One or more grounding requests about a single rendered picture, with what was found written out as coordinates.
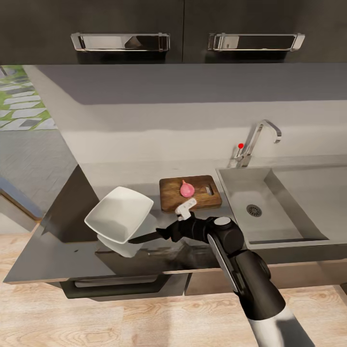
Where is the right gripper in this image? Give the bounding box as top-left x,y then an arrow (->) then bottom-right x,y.
156,212 -> 199,243

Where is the vidalia onion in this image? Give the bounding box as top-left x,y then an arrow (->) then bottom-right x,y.
180,180 -> 195,199

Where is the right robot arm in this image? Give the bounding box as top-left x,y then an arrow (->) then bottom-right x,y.
156,198 -> 316,347

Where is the cutting board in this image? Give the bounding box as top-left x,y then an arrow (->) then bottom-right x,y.
159,175 -> 222,212

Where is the parer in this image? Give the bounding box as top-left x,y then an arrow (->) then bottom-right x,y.
128,232 -> 161,242

